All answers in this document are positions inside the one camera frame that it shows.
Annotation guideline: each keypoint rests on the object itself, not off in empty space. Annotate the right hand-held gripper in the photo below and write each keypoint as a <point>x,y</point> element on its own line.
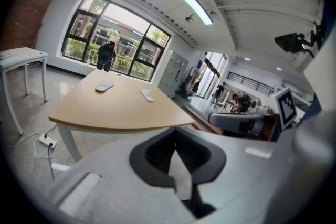
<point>262,123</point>

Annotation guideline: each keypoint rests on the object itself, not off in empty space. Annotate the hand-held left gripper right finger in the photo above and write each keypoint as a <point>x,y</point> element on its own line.
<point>249,173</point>

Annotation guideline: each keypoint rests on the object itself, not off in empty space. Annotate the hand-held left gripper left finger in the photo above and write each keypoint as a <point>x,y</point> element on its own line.
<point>110,191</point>

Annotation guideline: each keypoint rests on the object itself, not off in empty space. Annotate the white slipper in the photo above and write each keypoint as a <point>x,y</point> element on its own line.
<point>104,86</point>
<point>147,95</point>

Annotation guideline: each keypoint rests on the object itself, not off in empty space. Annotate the black railing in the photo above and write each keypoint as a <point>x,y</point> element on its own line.
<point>252,82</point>

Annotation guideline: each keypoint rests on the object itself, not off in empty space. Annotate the grey locker cabinet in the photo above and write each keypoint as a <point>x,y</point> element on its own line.
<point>173,73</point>

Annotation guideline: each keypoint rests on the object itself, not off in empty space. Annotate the white power strip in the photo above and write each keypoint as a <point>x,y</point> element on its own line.
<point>48,141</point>

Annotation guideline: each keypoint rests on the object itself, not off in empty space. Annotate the wooden table with white legs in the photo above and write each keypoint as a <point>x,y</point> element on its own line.
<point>118,110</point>

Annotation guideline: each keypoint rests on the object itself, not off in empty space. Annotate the person's blue shirt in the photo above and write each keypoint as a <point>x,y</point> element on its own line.
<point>324,102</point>

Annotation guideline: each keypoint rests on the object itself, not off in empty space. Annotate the round ceiling lamp fixture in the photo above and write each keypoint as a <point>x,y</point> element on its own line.
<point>189,18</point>

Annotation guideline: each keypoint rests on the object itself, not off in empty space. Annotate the long ceiling light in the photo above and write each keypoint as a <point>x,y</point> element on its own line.
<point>190,1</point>

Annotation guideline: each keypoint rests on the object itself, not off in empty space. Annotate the black backpack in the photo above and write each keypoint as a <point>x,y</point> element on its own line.
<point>105,56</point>

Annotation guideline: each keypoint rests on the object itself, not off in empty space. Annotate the black framed window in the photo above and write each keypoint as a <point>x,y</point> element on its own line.
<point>115,39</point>

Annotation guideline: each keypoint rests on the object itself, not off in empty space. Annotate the black camera on mount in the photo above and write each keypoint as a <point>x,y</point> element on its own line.
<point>294,42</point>

